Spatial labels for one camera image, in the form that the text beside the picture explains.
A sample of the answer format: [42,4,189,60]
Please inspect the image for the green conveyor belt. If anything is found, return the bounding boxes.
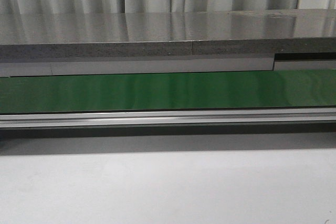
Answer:
[1,70,335,114]

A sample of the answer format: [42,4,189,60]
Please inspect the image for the aluminium conveyor side rail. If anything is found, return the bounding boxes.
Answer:
[1,108,335,129]

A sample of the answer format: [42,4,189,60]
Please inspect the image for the grey stone slab bench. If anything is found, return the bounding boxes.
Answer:
[0,8,336,78]

